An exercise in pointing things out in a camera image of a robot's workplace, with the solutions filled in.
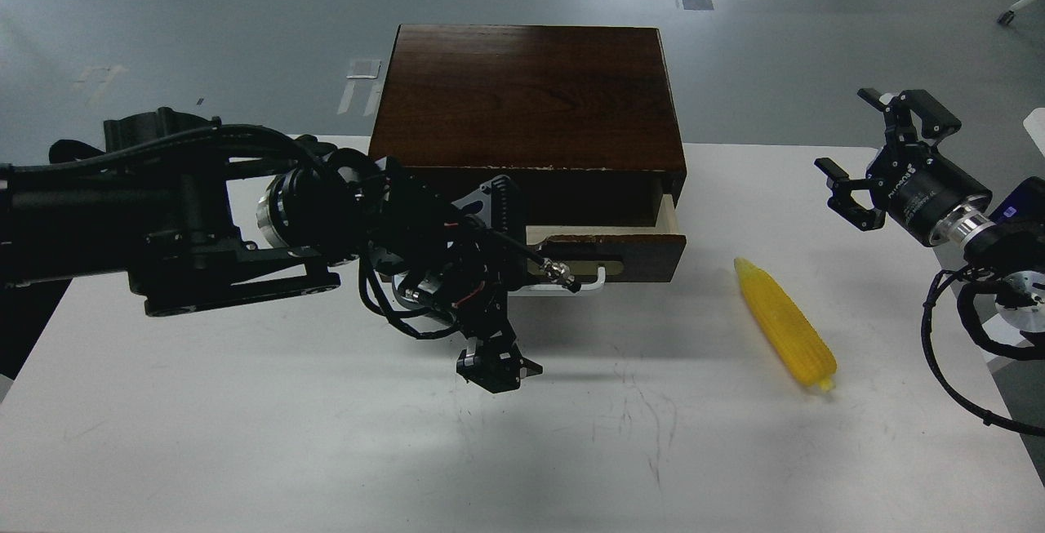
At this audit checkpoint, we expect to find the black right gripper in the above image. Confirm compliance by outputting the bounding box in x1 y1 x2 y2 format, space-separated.
814 89 992 247

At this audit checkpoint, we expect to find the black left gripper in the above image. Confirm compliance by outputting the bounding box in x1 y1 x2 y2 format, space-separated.
359 160 544 394

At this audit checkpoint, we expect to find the wooden drawer with white handle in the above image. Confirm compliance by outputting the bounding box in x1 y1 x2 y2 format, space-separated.
526 194 687 283

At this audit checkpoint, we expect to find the yellow plastic corn cob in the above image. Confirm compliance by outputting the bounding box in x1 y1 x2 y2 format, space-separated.
734 257 838 392

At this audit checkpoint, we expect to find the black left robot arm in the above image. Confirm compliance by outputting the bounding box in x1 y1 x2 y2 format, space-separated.
2 108 568 394

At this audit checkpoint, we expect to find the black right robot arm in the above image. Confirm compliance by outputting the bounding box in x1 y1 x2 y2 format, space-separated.
815 87 1043 437

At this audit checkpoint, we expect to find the dark wooden drawer cabinet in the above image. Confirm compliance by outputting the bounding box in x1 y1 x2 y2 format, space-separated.
369 24 687 227

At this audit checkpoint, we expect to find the white object at right edge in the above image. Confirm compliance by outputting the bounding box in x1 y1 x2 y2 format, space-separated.
1023 108 1045 149

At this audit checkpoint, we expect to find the white chair leg with caster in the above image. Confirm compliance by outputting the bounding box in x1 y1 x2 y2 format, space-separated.
996 0 1040 26

